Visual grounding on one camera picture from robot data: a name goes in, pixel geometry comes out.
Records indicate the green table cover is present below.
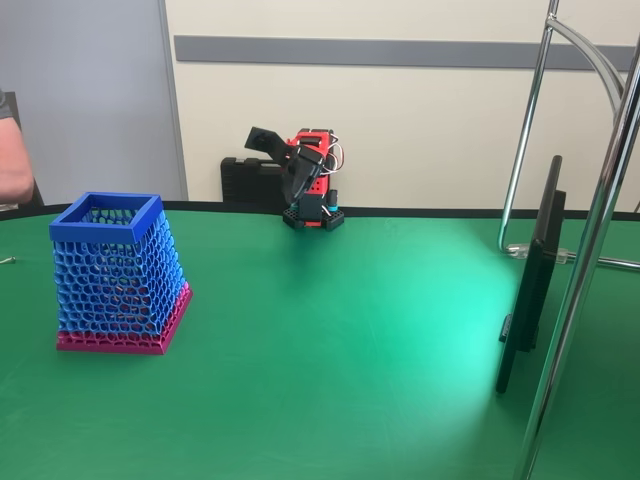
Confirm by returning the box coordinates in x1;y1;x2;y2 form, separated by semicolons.
0;199;640;480

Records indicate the grey wall rail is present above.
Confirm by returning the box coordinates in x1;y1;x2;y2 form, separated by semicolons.
173;34;640;72

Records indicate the grey shirt sleeve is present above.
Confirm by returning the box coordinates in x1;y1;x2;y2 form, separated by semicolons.
0;88;22;134

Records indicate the black plastic tool case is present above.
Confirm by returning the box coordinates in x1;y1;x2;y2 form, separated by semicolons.
220;156;289;204

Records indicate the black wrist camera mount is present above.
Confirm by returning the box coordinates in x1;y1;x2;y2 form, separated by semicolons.
243;125;292;165

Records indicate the blue and pink mesh basket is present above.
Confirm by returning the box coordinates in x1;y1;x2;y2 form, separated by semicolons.
48;192;194;357

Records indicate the white red servo cable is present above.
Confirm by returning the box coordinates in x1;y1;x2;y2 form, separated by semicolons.
323;131;350;177

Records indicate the clear plastic clip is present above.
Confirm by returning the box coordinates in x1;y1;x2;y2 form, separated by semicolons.
506;242;577;264

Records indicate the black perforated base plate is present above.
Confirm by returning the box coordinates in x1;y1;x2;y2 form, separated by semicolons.
282;205;347;232

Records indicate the black LED light panel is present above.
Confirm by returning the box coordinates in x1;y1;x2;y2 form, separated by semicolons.
494;154;569;396

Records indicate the chrome tube stand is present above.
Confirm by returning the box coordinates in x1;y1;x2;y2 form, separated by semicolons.
497;0;640;480

